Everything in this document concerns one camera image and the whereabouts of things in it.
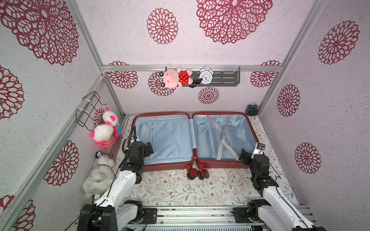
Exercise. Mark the white twin-bell alarm clock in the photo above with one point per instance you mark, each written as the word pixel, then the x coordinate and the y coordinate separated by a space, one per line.
pixel 206 75

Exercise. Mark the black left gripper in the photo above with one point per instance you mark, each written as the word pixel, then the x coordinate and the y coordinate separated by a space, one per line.
pixel 148 149

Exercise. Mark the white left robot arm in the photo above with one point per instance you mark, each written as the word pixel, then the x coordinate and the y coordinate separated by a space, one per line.
pixel 106 214

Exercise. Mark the white plush blue dotted shirt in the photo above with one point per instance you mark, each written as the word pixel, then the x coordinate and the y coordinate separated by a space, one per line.
pixel 110 118

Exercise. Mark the black wire wall basket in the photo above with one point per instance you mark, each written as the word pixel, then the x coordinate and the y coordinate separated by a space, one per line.
pixel 90 115

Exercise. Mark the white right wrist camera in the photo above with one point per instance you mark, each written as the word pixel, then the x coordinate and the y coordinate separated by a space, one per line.
pixel 259 149

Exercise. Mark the grey metal wall shelf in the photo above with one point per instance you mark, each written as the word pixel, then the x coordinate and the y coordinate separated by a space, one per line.
pixel 220 79

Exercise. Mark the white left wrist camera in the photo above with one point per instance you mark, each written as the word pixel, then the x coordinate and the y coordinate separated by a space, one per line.
pixel 132 139

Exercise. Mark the pink pig plush toy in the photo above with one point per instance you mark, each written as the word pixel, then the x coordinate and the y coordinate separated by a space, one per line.
pixel 173 78

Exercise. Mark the aluminium frame left rail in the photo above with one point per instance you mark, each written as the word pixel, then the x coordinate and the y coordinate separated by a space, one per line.
pixel 27 189

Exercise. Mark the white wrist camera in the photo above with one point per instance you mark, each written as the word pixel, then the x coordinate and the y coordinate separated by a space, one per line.
pixel 132 139
pixel 259 149

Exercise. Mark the aluminium frame rail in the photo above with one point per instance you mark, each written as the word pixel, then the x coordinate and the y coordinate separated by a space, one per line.
pixel 27 189
pixel 215 68

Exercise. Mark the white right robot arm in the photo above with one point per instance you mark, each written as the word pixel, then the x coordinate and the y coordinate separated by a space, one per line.
pixel 277 202

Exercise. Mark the small teal round device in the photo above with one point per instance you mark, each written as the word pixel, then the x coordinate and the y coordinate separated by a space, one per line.
pixel 252 109

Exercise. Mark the white plush red striped shirt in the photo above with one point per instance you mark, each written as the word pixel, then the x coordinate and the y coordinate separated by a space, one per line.
pixel 103 136

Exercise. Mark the red hard-shell suitcase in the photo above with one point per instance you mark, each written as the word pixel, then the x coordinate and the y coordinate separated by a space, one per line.
pixel 207 139

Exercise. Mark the aluminium frame back rail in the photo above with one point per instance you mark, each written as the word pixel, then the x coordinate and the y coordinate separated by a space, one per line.
pixel 215 68

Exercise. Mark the white fluffy dog plush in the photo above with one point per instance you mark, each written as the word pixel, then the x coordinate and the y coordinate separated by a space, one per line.
pixel 100 177

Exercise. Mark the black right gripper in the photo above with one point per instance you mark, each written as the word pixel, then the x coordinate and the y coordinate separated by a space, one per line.
pixel 247 157

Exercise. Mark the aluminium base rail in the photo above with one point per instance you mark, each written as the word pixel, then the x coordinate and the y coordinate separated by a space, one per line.
pixel 201 216

